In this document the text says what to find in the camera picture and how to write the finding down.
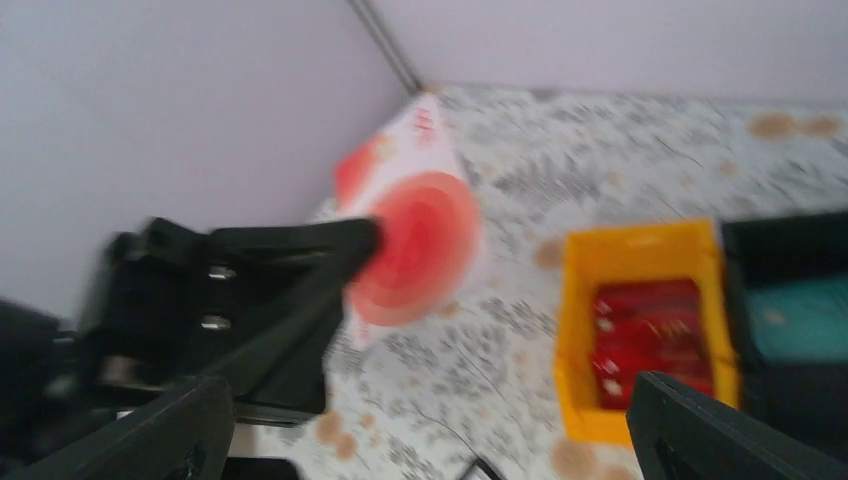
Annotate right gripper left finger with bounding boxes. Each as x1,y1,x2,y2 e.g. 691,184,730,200
4,378,235,479

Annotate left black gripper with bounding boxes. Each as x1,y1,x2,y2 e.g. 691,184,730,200
48,217,381,424

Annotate black bin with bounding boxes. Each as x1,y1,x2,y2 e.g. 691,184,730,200
721,211,847,459

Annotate floral table mat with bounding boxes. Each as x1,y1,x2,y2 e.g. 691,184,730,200
230,86,847,479

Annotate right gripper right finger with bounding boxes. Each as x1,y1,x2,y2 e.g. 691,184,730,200
626,371,847,480

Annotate teal cards stack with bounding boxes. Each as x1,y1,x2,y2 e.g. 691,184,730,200
747,274,847,364

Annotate white card with red circle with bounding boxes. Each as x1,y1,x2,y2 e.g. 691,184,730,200
335,92,489,349

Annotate red VIP cards stack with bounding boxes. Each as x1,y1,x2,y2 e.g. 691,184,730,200
589,279,714,410

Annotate near orange bin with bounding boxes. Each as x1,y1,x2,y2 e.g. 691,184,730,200
553,220,741,445

